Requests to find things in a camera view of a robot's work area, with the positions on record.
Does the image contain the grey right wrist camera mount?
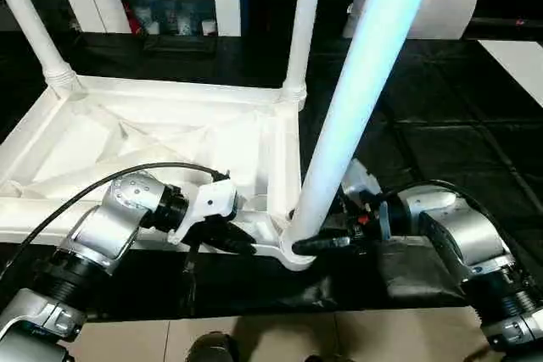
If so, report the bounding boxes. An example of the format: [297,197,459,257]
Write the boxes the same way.
[341,158,391,241]

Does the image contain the white flat board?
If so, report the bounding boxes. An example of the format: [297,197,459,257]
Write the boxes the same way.
[477,38,543,109]

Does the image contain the small red bottle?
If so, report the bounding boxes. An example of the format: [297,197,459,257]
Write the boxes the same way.
[122,1,141,35]

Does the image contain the black work mat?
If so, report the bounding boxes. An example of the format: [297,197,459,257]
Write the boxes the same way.
[0,31,543,323]

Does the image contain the grey cushion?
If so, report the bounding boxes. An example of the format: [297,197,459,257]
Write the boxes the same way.
[343,0,484,41]

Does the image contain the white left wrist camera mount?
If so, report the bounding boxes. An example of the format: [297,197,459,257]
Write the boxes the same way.
[167,181,238,247]

